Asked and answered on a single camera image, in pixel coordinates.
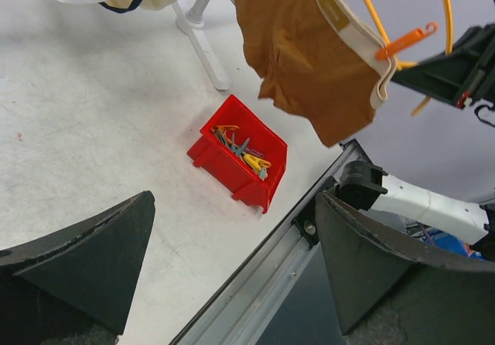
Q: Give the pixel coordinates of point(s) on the brown underwear cream waistband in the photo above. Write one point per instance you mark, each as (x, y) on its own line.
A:
(317, 60)

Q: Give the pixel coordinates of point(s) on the red plastic bin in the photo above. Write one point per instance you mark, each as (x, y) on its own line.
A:
(208, 153)

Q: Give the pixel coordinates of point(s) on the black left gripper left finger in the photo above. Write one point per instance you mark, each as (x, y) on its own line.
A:
(80, 276)

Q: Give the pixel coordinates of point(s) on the white clothes rack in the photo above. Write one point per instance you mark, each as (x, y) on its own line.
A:
(192, 25)

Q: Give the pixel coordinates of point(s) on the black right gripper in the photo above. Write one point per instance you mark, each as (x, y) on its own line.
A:
(463, 74)

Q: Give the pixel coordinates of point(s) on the aluminium rail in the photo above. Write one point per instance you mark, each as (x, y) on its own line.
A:
(281, 292)

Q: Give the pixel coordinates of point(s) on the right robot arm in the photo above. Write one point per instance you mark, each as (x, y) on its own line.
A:
(365, 186)

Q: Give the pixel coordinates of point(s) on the clothespins in bin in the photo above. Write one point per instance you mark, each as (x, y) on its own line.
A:
(226, 135)

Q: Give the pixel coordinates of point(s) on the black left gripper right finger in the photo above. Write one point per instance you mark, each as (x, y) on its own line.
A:
(385, 283)

